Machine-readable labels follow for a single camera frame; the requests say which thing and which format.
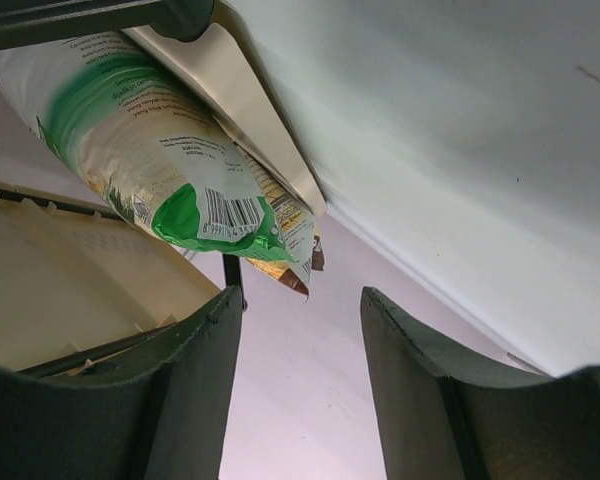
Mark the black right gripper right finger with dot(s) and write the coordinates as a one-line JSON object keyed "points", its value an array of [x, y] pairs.
{"points": [[445, 411]]}

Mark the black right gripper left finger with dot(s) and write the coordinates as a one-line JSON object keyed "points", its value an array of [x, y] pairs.
{"points": [[158, 410]]}

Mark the brown Chuba chips bag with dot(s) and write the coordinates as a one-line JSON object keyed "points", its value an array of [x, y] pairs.
{"points": [[298, 228]]}

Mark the green Chuba cassava chips bag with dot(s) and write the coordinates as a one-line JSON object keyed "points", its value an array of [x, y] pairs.
{"points": [[143, 143]]}

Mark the beige three-tier black-framed shelf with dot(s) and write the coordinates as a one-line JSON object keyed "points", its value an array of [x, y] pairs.
{"points": [[77, 281]]}

